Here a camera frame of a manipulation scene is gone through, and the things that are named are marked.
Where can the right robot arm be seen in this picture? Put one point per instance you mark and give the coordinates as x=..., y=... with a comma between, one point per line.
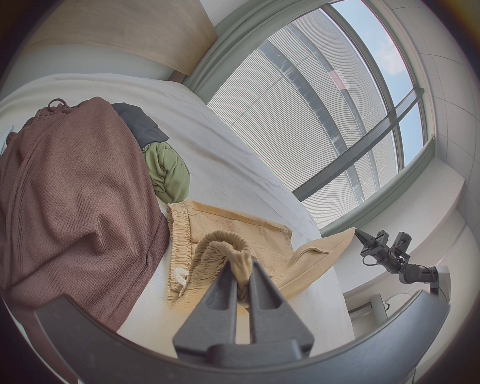
x=416, y=273

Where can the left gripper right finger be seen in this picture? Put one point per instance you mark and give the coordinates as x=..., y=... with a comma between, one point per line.
x=288, y=330

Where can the green garment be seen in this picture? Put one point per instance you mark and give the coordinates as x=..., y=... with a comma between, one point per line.
x=168, y=176

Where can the window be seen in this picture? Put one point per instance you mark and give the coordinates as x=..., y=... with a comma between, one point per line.
x=300, y=105

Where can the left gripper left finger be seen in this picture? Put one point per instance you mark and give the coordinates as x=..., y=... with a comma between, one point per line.
x=198, y=330

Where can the blue-green curtain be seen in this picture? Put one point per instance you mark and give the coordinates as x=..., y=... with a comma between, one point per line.
x=240, y=41
x=393, y=187

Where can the brown shorts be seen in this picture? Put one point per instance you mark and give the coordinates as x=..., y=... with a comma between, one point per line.
x=75, y=206

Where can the tan shorts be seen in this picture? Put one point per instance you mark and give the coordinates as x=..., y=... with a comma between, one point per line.
x=270, y=243

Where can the black garment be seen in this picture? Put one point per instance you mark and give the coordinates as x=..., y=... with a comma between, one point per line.
x=138, y=120

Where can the bed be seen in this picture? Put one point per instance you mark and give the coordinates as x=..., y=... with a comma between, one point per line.
x=232, y=161

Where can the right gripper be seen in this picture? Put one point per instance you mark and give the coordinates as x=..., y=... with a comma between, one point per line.
x=378, y=253

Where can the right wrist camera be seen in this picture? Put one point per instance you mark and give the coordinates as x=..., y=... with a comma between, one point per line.
x=382, y=238

